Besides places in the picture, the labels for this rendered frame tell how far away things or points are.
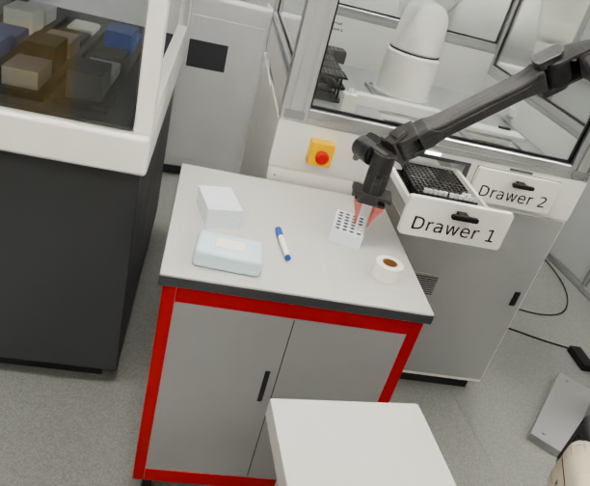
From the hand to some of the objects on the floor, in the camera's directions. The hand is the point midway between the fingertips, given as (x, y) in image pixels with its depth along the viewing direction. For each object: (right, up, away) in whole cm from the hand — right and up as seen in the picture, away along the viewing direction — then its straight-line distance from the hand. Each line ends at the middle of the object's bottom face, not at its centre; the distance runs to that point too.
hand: (362, 222), depth 152 cm
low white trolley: (-36, -66, +37) cm, 84 cm away
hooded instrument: (-169, -11, +68) cm, 182 cm away
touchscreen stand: (+101, -82, +77) cm, 151 cm away
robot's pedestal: (-24, -104, -25) cm, 110 cm away
